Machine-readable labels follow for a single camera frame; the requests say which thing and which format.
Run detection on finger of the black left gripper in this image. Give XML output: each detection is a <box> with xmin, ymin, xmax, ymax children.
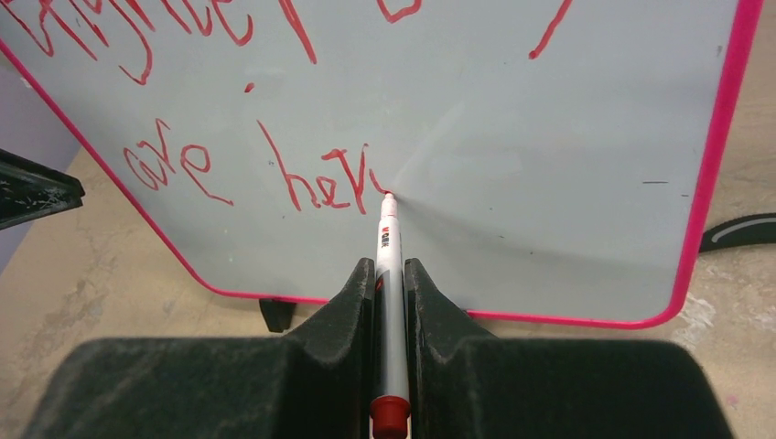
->
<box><xmin>1</xmin><ymin>150</ymin><xmax>85</xmax><ymax>230</ymax></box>

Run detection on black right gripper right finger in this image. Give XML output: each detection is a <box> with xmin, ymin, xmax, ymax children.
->
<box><xmin>404</xmin><ymin>259</ymin><xmax>733</xmax><ymax>438</ymax></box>

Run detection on black whiteboard foot clip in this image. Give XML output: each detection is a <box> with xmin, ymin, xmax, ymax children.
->
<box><xmin>259</xmin><ymin>298</ymin><xmax>296</xmax><ymax>334</ymax></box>

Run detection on black handled pliers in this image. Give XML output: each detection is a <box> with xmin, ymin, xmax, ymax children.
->
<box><xmin>699</xmin><ymin>212</ymin><xmax>775</xmax><ymax>253</ymax></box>

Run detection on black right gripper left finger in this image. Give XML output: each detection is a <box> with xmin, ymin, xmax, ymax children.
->
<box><xmin>24</xmin><ymin>258</ymin><xmax>373</xmax><ymax>438</ymax></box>

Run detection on red white marker pen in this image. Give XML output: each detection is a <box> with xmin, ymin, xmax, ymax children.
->
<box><xmin>370</xmin><ymin>192</ymin><xmax>411</xmax><ymax>438</ymax></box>

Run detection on pink-rimmed whiteboard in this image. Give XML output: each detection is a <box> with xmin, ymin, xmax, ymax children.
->
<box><xmin>1</xmin><ymin>1</ymin><xmax>762</xmax><ymax>328</ymax></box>

